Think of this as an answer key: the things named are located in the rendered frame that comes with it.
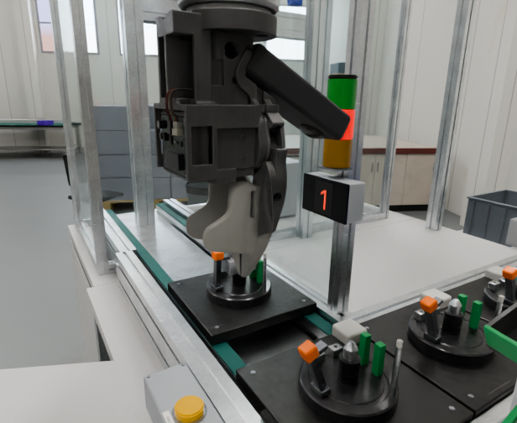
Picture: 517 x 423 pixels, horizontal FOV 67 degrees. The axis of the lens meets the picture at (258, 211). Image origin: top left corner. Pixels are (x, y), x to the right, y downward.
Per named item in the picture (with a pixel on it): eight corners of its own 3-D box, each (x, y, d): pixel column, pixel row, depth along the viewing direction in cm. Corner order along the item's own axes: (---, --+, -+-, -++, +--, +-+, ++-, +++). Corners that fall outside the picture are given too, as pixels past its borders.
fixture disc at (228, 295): (224, 315, 76) (224, 305, 75) (195, 286, 87) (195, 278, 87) (284, 298, 83) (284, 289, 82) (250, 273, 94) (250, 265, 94)
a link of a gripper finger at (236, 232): (195, 286, 33) (192, 180, 31) (254, 272, 36) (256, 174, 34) (211, 302, 31) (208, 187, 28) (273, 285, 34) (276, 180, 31)
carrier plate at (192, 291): (211, 346, 70) (211, 335, 69) (167, 290, 89) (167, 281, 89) (316, 310, 82) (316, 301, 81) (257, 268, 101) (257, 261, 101)
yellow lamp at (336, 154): (335, 169, 67) (336, 140, 66) (316, 164, 71) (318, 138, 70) (356, 167, 70) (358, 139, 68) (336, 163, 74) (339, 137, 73)
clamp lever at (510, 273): (513, 303, 77) (512, 274, 74) (502, 299, 79) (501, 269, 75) (523, 293, 78) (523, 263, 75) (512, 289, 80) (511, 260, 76)
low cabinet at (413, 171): (431, 211, 507) (441, 148, 484) (272, 216, 476) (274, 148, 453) (374, 184, 670) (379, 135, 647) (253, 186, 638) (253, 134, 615)
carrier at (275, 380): (341, 515, 42) (351, 420, 38) (235, 380, 61) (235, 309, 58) (472, 424, 54) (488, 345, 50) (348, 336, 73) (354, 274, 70)
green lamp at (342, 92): (339, 109, 65) (342, 78, 63) (320, 108, 69) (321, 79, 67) (361, 109, 67) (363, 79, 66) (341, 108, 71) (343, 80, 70)
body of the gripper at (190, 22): (156, 174, 33) (147, 18, 30) (244, 167, 37) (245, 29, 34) (190, 193, 27) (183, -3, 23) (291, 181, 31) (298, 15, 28)
